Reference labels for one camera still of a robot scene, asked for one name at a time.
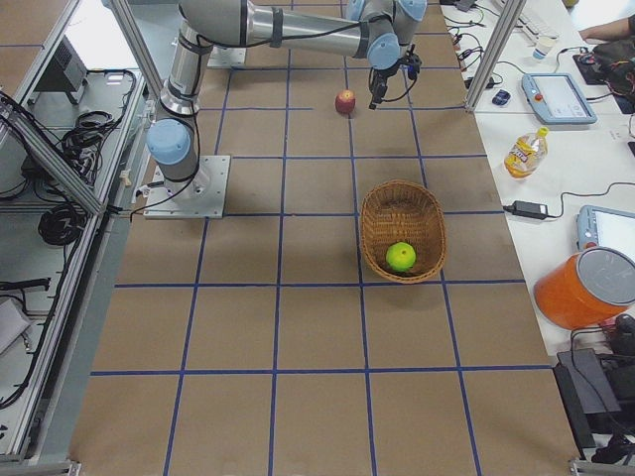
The woven wicker basket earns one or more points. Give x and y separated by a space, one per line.
403 211

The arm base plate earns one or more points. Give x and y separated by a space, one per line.
204 197
226 58

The blue checkered pouch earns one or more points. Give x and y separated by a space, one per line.
501 98

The green apple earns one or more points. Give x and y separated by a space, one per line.
401 257

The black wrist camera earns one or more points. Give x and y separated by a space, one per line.
412 62

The aluminium frame post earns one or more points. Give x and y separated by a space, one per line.
496 44

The black power adapter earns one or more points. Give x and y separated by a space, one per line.
527 209

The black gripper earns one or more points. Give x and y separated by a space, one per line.
386 74

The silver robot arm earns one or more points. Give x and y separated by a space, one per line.
378 31

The red yellow apple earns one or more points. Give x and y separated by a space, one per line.
345 101

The teach pendant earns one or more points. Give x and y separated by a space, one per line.
556 99
605 227

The near teach pendant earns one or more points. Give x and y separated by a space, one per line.
605 227

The white paper cup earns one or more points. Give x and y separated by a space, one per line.
542 47

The far teach pendant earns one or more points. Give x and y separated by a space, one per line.
556 99

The orange bucket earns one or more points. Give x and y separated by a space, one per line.
588 288

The orange juice bottle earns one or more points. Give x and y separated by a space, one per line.
527 153

